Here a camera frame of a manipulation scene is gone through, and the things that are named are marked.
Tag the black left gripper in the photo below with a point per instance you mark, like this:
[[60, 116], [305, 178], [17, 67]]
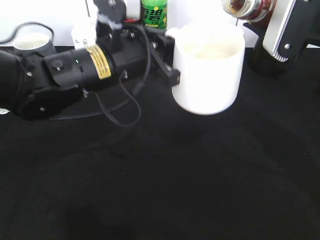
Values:
[[132, 49]]

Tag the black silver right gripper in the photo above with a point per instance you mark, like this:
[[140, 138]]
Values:
[[292, 26]]

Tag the brown nescafe coffee bottle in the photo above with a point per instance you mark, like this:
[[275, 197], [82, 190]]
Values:
[[249, 10]]

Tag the white ceramic mug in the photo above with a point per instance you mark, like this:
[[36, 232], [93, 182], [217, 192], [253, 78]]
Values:
[[210, 61]]

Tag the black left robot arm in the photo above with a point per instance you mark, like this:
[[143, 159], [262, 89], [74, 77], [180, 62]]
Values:
[[36, 86]]

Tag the green sprite bottle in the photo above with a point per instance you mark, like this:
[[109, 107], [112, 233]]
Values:
[[153, 15]]

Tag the black ceramic mug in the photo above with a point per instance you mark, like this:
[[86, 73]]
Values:
[[262, 63]]

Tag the dark cola bottle red label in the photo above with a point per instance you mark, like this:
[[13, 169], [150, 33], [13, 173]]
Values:
[[133, 10]]

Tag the grey ceramic mug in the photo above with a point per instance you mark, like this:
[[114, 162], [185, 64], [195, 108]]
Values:
[[31, 43]]

